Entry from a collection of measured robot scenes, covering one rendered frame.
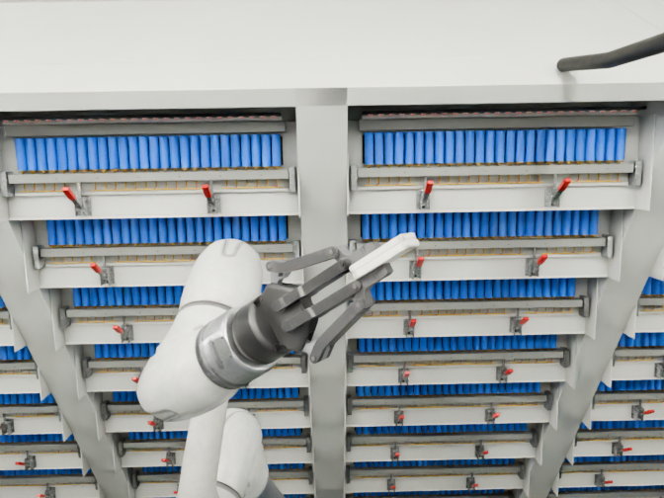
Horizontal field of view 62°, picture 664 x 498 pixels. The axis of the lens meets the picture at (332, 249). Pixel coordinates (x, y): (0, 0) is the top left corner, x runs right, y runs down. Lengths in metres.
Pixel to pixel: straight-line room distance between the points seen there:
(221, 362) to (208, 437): 0.34
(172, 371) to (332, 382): 0.87
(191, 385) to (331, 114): 0.56
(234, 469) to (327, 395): 0.43
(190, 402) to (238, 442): 0.55
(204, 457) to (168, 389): 0.29
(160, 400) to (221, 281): 0.18
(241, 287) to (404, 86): 0.47
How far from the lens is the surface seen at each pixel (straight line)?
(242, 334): 0.64
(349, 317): 0.58
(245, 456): 1.27
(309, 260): 0.60
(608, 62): 0.99
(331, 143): 1.07
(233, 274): 0.81
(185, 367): 0.71
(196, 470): 1.01
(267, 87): 1.03
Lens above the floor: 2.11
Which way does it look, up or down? 39 degrees down
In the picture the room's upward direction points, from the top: 1 degrees counter-clockwise
